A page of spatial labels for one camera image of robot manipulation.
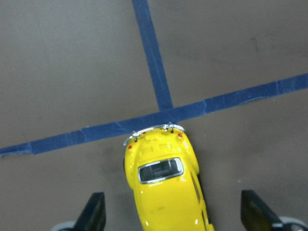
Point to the yellow beetle toy car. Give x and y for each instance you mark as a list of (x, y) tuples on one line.
[(163, 172)]

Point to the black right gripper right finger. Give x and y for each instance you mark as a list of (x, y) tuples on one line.
[(256, 215)]

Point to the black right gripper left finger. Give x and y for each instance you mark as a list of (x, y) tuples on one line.
[(93, 216)]

